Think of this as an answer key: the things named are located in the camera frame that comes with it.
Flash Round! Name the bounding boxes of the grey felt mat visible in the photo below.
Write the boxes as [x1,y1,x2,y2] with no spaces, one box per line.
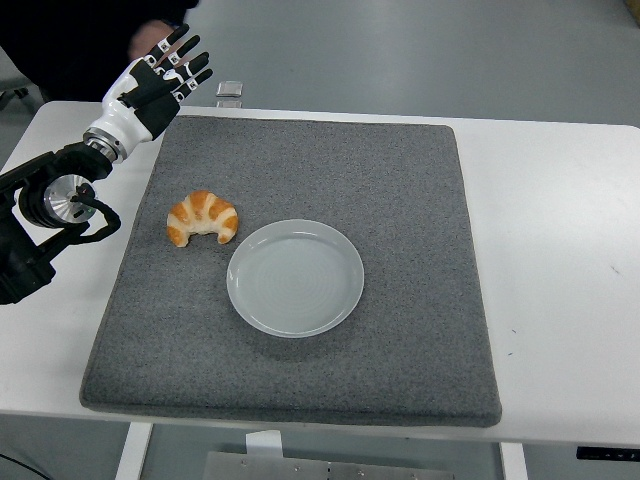
[78,114,503,429]

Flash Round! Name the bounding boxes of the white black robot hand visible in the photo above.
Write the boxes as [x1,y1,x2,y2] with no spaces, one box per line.
[94,23,214,151]

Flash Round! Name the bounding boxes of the white table leg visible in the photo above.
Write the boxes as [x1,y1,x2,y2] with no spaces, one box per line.
[499,442,529,480]
[114,422,154,480]

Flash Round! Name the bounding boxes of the white paper label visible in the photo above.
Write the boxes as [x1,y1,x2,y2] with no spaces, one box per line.
[244,429,285,458]

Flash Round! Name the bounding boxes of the black table control panel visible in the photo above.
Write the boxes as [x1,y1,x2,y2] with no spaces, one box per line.
[575,444,640,462]

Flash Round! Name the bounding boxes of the black floor cable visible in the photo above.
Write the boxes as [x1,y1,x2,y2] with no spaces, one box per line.
[0,452,40,480]

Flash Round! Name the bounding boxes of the golden croissant bread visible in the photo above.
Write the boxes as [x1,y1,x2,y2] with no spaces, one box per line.
[166,189,239,248]

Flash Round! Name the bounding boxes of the pale grey round plate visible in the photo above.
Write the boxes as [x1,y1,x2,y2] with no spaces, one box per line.
[226,218,366,340]

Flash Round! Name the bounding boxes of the person's hand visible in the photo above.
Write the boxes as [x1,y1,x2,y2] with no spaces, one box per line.
[128,19,176,62]

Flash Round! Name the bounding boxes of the person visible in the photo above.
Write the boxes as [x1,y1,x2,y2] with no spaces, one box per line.
[0,0,201,104]

